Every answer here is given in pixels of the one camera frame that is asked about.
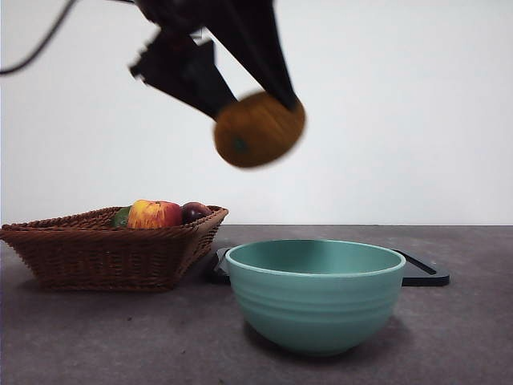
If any green fruit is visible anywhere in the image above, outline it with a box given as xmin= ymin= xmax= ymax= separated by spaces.
xmin=111 ymin=206 xmax=132 ymax=229

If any brown wicker basket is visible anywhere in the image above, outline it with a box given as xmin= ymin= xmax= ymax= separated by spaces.
xmin=0 ymin=205 xmax=229 ymax=293

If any teal ribbed bowl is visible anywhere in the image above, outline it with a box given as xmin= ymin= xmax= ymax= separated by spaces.
xmin=224 ymin=239 xmax=407 ymax=357

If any red yellow apple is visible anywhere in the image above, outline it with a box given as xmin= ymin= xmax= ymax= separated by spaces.
xmin=127 ymin=199 xmax=184 ymax=230

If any dark rectangular tray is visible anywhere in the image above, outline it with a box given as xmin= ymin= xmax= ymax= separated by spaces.
xmin=208 ymin=246 xmax=450 ymax=288

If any dark red plum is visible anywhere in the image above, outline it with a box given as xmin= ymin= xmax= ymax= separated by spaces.
xmin=180 ymin=201 xmax=212 ymax=225

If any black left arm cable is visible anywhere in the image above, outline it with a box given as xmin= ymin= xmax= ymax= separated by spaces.
xmin=0 ymin=0 xmax=77 ymax=75

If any brown kiwi fruit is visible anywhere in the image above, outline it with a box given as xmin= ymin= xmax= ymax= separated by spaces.
xmin=213 ymin=91 xmax=307 ymax=170

